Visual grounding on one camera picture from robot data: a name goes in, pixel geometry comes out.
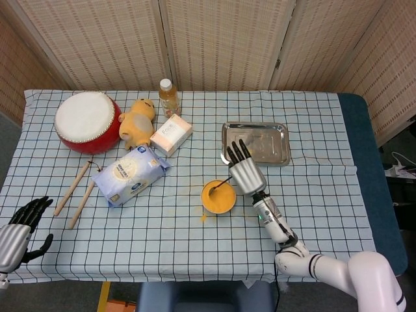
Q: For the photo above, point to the checkered light blue tablecloth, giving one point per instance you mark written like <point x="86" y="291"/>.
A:
<point x="162" y="247"/>

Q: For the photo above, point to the woven folding screen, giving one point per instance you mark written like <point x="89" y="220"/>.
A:
<point x="221" y="42"/>

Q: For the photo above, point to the blue tissue pack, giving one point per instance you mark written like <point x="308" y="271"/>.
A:
<point x="130" y="175"/>

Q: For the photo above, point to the dark blue padded table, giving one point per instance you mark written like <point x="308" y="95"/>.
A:
<point x="367" y="146"/>

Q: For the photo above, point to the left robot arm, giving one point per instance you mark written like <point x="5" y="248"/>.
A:
<point x="3" y="279"/>

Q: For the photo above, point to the blue chair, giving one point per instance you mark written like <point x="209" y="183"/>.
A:
<point x="204" y="297"/>

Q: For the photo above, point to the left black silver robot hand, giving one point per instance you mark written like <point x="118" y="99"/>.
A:
<point x="13" y="242"/>

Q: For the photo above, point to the wooden drumstick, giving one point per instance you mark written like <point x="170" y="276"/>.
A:
<point x="81" y="204"/>
<point x="71" y="190"/>

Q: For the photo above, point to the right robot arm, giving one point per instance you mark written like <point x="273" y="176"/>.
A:
<point x="325" y="265"/>

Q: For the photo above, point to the tea bottle white cap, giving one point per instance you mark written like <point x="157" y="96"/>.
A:
<point x="169" y="100"/>

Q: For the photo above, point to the orange box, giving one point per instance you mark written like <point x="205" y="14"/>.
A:
<point x="122" y="307"/>

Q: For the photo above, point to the pink tissue pack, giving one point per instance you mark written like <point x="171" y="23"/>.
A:
<point x="170" y="135"/>

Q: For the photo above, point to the yellow plush toy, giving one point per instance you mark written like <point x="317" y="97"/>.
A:
<point x="136" y="125"/>

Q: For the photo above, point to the black spoon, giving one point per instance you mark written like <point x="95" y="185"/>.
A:
<point x="221" y="185"/>

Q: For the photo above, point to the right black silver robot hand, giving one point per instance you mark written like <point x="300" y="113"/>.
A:
<point x="248" y="177"/>

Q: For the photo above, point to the red drum white skin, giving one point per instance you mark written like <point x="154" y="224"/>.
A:
<point x="84" y="117"/>

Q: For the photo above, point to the off-white bowl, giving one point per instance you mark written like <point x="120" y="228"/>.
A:
<point x="218" y="212"/>

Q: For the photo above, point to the stainless steel tray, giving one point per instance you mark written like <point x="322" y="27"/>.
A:
<point x="269" y="143"/>

